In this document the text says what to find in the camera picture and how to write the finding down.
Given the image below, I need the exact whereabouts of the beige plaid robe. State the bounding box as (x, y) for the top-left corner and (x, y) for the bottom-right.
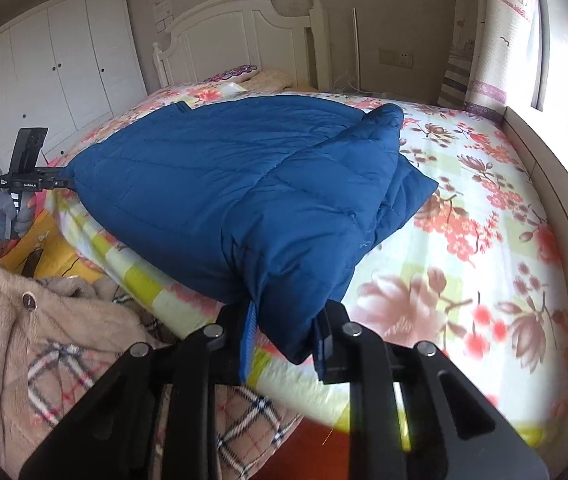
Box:
(0, 252), (305, 480)

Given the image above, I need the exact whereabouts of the beige wall socket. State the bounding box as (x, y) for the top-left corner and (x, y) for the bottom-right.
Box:
(378, 48), (413, 69)

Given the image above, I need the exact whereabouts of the beige window ledge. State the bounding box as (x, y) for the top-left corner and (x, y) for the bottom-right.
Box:
(502, 104), (568, 321)

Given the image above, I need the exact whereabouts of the floral bed sheet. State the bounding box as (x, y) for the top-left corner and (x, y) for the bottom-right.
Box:
(39, 81), (568, 442)

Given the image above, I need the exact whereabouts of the white wooden headboard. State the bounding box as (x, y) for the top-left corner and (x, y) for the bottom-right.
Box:
(152, 0), (333, 92)

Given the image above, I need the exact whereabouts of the blue quilted jacket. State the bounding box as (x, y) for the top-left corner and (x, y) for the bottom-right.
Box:
(64, 93), (440, 366)

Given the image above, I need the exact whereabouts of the thin metal lamp pole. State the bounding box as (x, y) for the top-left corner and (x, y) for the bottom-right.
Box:
(351, 7), (363, 91)

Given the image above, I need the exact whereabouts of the purple patterned pillow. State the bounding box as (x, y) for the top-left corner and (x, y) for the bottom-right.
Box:
(203, 63), (260, 84)

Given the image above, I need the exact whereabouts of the printed curtain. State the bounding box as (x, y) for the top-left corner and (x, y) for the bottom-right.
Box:
(436, 0), (550, 117)

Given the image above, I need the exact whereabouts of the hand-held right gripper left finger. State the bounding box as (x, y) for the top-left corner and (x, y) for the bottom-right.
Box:
(19, 301), (261, 480)

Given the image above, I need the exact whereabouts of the white wardrobe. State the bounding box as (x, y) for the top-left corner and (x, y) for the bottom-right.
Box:
(0, 0), (149, 162)

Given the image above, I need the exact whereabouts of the beige pillow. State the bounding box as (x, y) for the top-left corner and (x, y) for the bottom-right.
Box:
(251, 69), (296, 89)

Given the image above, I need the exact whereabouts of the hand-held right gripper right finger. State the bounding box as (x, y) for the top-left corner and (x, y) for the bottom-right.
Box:
(313, 300), (550, 480)

